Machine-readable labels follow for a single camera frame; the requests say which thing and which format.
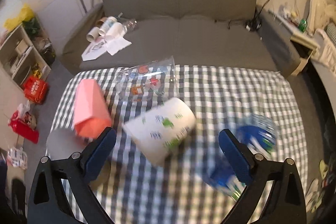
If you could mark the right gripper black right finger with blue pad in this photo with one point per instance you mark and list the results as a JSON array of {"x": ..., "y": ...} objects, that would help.
[{"x": 286, "y": 200}]

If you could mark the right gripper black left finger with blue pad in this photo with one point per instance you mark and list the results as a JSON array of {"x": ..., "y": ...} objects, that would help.
[{"x": 48, "y": 202}]

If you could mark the white paper cup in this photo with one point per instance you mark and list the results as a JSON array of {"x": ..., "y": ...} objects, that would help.
[{"x": 159, "y": 131}]

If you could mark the grey cup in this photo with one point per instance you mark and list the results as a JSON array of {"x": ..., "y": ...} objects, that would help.
[{"x": 63, "y": 142}]

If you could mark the blue printed plastic cup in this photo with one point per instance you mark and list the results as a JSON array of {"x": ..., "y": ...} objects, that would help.
[{"x": 254, "y": 134}]

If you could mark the pink hexagonal cup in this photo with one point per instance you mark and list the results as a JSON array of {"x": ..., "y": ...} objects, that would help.
[{"x": 90, "y": 113}]

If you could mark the clear printed plastic cup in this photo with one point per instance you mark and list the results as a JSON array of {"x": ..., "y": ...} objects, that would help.
[{"x": 151, "y": 81}]

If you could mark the red and white bag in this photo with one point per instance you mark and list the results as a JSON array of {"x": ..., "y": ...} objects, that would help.
[{"x": 23, "y": 123}]

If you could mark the checked tablecloth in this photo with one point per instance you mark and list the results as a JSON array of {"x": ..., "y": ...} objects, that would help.
[{"x": 220, "y": 98}]

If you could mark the white shelf cabinet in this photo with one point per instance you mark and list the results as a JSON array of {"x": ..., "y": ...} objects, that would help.
[{"x": 20, "y": 58}]

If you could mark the white printed paper on sofa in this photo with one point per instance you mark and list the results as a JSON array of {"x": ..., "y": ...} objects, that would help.
[{"x": 95, "y": 50}]

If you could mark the white bedside table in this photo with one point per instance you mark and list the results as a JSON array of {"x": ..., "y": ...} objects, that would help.
[{"x": 305, "y": 45}]

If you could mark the green can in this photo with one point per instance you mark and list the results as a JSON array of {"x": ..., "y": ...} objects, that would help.
[{"x": 302, "y": 25}]

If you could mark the striped pillow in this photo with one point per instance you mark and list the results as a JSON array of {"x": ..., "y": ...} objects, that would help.
[{"x": 331, "y": 32}]

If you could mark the yellow plastic bag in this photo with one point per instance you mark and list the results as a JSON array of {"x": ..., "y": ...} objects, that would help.
[{"x": 25, "y": 14}]

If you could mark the white bed headboard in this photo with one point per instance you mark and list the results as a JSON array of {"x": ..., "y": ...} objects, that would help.
[{"x": 320, "y": 14}]

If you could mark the clear plastic bottle on sofa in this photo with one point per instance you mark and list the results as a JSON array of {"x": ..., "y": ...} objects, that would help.
[{"x": 128, "y": 24}]

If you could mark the grey sofa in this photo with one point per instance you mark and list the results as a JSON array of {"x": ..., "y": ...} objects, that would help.
[{"x": 193, "y": 32}]

